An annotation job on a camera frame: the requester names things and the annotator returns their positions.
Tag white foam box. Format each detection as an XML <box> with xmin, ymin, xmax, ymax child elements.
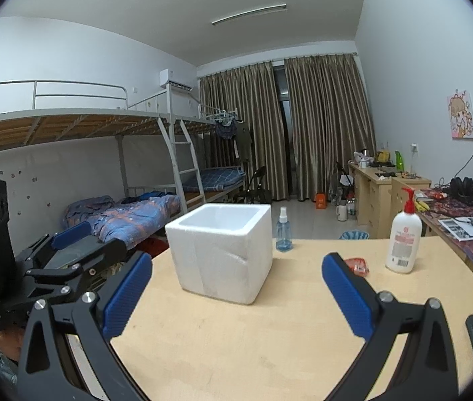
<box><xmin>165</xmin><ymin>203</ymin><xmax>273</xmax><ymax>305</ymax></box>

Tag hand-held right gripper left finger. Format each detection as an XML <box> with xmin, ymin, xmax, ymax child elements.
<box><xmin>17</xmin><ymin>252</ymin><xmax>153</xmax><ymax>401</ymax></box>

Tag white lotion pump bottle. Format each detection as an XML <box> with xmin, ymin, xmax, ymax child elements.
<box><xmin>385</xmin><ymin>187</ymin><xmax>423</xmax><ymax>274</ymax></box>

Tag clear blue spray bottle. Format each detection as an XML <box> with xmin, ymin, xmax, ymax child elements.
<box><xmin>275</xmin><ymin>208</ymin><xmax>293</xmax><ymax>252</ymax></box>

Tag black headphones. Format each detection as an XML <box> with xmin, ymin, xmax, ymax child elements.
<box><xmin>449</xmin><ymin>176</ymin><xmax>473</xmax><ymax>199</ymax></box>

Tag light wooden desk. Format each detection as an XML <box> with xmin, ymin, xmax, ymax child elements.
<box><xmin>416</xmin><ymin>188</ymin><xmax>473</xmax><ymax>310</ymax></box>

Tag black folding chair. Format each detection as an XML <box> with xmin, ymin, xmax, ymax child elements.
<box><xmin>236</xmin><ymin>166</ymin><xmax>272</xmax><ymax>205</ymax></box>

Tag ceiling tube light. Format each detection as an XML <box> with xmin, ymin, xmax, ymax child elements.
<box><xmin>212</xmin><ymin>4</ymin><xmax>287</xmax><ymax>26</ymax></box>

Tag brown curtain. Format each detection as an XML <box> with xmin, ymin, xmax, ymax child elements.
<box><xmin>284</xmin><ymin>53</ymin><xmax>377</xmax><ymax>201</ymax></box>
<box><xmin>200</xmin><ymin>62</ymin><xmax>289</xmax><ymax>201</ymax></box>

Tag pink cartoon wall poster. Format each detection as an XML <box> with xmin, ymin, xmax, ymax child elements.
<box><xmin>447</xmin><ymin>89</ymin><xmax>473</xmax><ymax>140</ymax></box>

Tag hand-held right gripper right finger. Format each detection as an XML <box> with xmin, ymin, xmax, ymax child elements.
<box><xmin>322</xmin><ymin>253</ymin><xmax>460</xmax><ymax>401</ymax></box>

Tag person's left hand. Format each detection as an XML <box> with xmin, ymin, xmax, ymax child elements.
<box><xmin>0</xmin><ymin>328</ymin><xmax>27</xmax><ymax>362</ymax></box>

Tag grey metal bunk bed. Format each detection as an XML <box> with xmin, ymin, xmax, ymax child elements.
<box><xmin>0</xmin><ymin>62</ymin><xmax>204</xmax><ymax>243</ymax></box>
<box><xmin>128</xmin><ymin>90</ymin><xmax>254</xmax><ymax>205</ymax></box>

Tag light wooden cabinet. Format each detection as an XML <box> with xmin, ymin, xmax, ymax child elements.
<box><xmin>348</xmin><ymin>159</ymin><xmax>433</xmax><ymax>239</ymax></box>

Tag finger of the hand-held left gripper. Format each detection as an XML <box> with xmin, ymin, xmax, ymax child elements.
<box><xmin>25</xmin><ymin>238</ymin><xmax>129</xmax><ymax>291</ymax></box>
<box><xmin>15</xmin><ymin>221</ymin><xmax>93</xmax><ymax>274</ymax></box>

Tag blue checked mattress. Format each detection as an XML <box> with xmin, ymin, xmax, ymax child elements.
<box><xmin>186</xmin><ymin>166</ymin><xmax>246</xmax><ymax>190</ymax></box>

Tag blue patterned quilt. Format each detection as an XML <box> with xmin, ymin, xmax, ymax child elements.
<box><xmin>64</xmin><ymin>194</ymin><xmax>182</xmax><ymax>243</ymax></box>

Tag hanging dark clothes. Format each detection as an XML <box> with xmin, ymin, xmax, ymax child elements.
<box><xmin>213</xmin><ymin>119</ymin><xmax>254</xmax><ymax>161</ymax></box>

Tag red snack packet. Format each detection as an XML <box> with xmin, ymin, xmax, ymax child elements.
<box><xmin>344</xmin><ymin>258</ymin><xmax>370</xmax><ymax>277</ymax></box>

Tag white air conditioner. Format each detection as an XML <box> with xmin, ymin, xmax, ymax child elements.
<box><xmin>159</xmin><ymin>69</ymin><xmax>193</xmax><ymax>91</ymax></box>

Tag printed paper sheet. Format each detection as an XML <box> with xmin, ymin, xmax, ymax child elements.
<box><xmin>438</xmin><ymin>216</ymin><xmax>473</xmax><ymax>242</ymax></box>

